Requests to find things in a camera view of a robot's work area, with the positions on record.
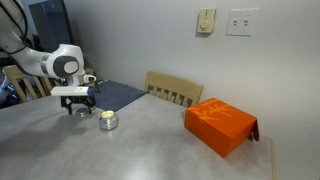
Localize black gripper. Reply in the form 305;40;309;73
60;94;97;116

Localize silver jar with candle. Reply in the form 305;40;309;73
98;110;120;131

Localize small wooden cabinet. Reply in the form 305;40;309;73
84;67;97;77

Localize dark blue cloth mat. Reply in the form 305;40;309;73
89;79;148;113

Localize wooden chair with long slats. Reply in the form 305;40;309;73
2;64;64;103

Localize dark flat monitor panel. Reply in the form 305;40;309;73
28;0;76;54

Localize wooden chair with short slats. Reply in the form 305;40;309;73
144;70;204;108

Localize orange cardboard box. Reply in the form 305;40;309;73
183;97;260;159

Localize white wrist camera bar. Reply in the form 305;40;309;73
50;85;90;98

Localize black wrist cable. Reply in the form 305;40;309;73
88;79;108;95

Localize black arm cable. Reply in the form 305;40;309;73
0;0;29;56

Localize beige wall thermostat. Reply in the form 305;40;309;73
196;7;217;35

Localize white light switch plate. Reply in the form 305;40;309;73
225;7;259;37

